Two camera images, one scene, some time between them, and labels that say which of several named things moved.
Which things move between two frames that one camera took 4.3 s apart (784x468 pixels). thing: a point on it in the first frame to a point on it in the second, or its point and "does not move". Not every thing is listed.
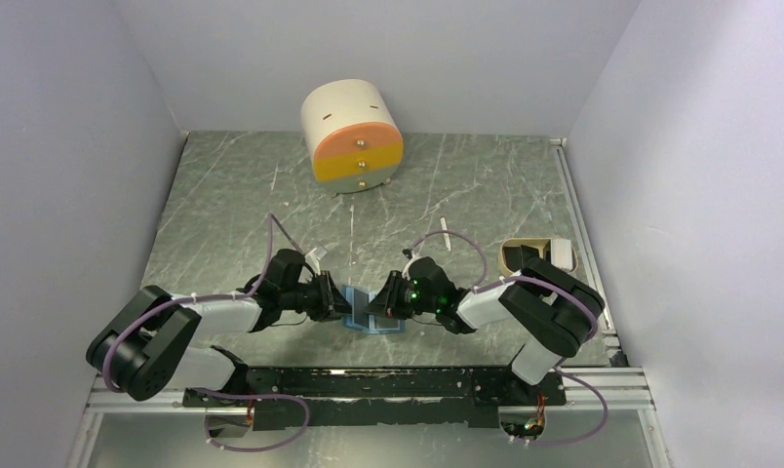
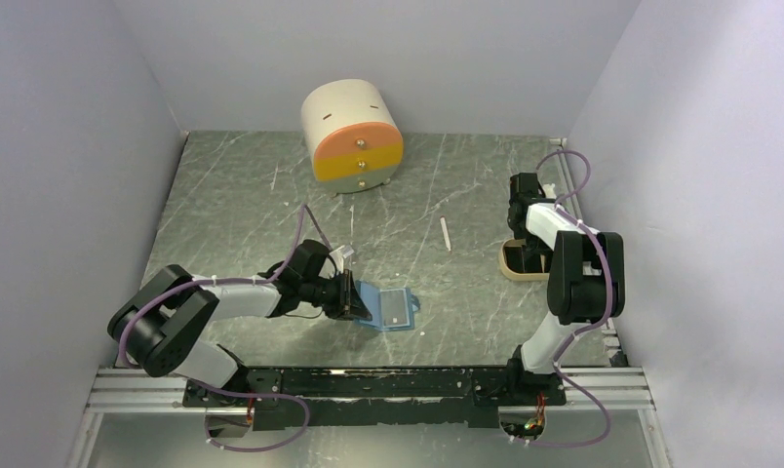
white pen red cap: (446, 236) does not move
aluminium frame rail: (607, 390) does not move
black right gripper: (387, 301) to (535, 246)
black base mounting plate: (377, 397) does not move
